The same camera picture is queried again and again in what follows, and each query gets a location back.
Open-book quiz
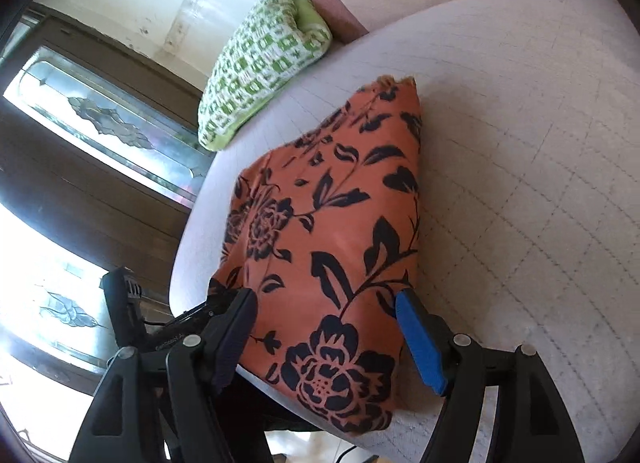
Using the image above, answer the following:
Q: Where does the orange black floral garment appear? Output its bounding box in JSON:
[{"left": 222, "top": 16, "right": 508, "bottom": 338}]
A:
[{"left": 209, "top": 76, "right": 422, "bottom": 434}]

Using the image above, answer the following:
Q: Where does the dark wooden glass door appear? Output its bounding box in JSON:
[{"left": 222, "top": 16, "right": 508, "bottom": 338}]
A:
[{"left": 1, "top": 4, "right": 213, "bottom": 462}]

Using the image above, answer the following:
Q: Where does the green white patterned pillow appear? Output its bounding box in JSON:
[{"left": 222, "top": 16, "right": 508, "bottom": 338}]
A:
[{"left": 198, "top": 0, "right": 333, "bottom": 152}]

